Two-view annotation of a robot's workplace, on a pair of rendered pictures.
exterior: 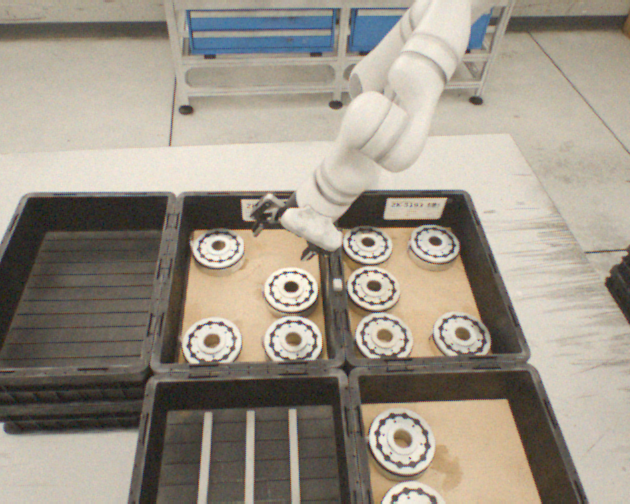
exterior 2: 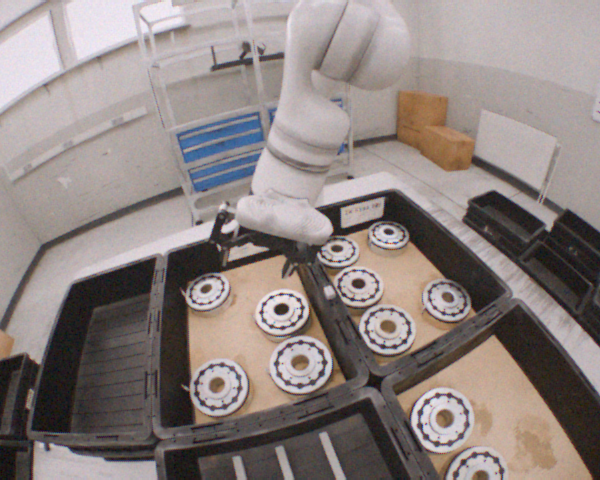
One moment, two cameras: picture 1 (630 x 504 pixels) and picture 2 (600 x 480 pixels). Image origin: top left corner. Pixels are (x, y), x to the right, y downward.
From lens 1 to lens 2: 0.49 m
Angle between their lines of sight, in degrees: 10
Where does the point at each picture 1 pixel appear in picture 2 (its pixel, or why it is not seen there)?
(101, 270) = (125, 331)
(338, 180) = (304, 124)
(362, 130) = (322, 14)
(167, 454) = not seen: outside the picture
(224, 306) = (224, 344)
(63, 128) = not seen: hidden behind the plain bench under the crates
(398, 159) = (390, 48)
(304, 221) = (269, 207)
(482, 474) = (504, 404)
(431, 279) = (398, 263)
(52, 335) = (99, 392)
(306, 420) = (340, 436)
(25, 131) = not seen: hidden behind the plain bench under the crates
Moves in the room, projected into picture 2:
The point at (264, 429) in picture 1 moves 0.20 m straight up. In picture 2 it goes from (299, 459) to (272, 454)
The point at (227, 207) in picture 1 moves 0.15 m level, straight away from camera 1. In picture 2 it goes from (207, 253) to (200, 221)
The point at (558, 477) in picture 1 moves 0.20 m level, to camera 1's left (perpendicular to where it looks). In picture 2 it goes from (562, 376) to (476, 444)
